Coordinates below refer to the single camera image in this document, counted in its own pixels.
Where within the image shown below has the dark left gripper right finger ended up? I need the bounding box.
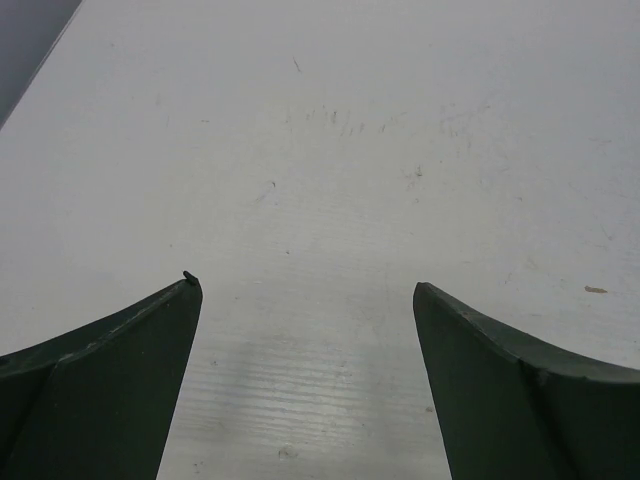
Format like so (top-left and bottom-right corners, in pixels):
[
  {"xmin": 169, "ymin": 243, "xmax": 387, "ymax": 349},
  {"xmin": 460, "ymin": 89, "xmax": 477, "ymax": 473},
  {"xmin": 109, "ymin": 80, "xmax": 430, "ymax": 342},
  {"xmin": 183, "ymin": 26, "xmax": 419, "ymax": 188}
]
[{"xmin": 413, "ymin": 283, "xmax": 639, "ymax": 479}]

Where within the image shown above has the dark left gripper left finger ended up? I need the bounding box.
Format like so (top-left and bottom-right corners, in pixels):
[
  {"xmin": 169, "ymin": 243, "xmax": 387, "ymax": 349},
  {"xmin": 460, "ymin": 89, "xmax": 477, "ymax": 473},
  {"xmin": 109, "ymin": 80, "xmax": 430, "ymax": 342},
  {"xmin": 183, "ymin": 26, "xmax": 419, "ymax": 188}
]
[{"xmin": 1, "ymin": 273, "xmax": 203, "ymax": 479}]

